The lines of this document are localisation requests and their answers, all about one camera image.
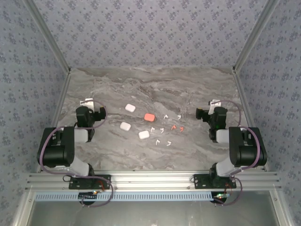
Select black control board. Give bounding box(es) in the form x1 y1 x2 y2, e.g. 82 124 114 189
78 190 99 201
212 192 230 203

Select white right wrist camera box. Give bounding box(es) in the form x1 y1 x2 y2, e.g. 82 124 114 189
208 98 222 116

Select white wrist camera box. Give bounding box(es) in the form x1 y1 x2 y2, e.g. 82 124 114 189
208 98 222 116
79 98 95 114

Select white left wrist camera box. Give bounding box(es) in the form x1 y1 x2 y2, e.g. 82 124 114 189
79 98 95 114

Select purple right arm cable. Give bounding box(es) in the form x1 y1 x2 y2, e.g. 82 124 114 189
213 99 261 182

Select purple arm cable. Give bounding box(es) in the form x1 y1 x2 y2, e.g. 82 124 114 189
38 99 108 180
213 99 261 182

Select aluminium frame rail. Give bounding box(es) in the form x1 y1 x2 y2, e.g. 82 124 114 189
36 70 72 174
10 190 36 226
269 190 292 226
232 70 270 172

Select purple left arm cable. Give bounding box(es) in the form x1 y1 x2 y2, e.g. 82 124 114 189
38 99 108 180

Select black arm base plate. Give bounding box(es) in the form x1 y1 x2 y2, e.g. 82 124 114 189
193 173 237 189
68 174 112 190

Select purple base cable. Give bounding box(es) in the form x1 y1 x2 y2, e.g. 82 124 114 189
214 177 242 207
81 180 115 208

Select slotted aluminium base rail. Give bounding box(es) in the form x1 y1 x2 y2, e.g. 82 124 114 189
25 169 282 191

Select aluminium frame post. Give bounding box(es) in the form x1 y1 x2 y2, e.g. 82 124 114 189
23 0 72 73
232 0 281 73

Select slotted grey cable duct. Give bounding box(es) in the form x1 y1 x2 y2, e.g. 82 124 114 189
34 191 218 202

